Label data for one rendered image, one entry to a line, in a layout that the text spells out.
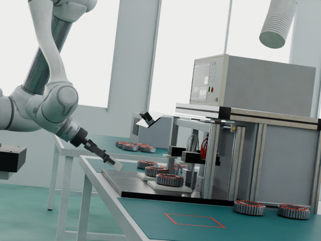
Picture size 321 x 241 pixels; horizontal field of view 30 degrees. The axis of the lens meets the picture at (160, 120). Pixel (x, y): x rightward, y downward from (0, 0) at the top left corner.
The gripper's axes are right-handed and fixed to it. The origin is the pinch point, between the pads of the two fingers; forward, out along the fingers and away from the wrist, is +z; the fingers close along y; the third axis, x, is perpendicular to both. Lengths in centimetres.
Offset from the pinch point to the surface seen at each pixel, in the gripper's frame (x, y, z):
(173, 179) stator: 8.5, 5.5, 20.7
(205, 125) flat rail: 32.4, 8.3, 17.6
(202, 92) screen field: 45.9, -13.6, 13.7
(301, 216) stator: 24, 38, 57
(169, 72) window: 118, -472, 72
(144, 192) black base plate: -2.0, 19.2, 10.8
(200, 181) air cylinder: 14.3, 2.4, 31.0
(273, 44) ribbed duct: 113, -112, 55
